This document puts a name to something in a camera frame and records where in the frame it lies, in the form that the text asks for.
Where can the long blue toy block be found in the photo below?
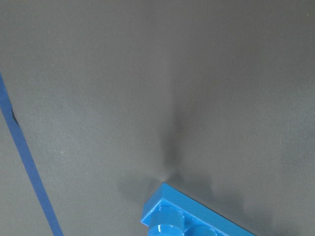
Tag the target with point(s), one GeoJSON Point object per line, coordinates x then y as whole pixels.
{"type": "Point", "coordinates": [169, 212]}

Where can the brown table mat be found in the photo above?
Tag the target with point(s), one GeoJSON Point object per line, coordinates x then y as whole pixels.
{"type": "Point", "coordinates": [214, 97]}

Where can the blue tape grid lines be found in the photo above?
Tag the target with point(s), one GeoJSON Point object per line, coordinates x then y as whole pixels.
{"type": "Point", "coordinates": [27, 160]}

